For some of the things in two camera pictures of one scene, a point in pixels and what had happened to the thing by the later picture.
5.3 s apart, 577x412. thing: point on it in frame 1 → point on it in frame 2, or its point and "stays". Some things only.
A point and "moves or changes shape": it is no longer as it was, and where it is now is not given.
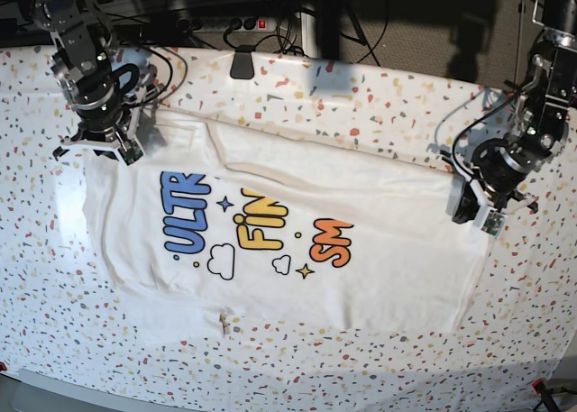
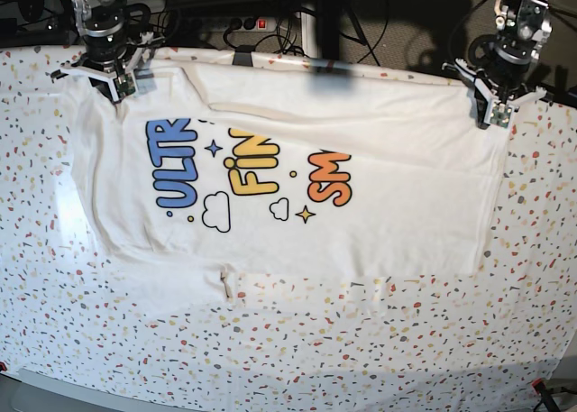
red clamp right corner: (539, 386) stays
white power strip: (224, 24) stays
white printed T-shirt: (212, 228) moves or changes shape
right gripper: (500, 167) → (506, 74)
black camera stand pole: (328, 17) stays
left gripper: (103, 117) → (105, 56)
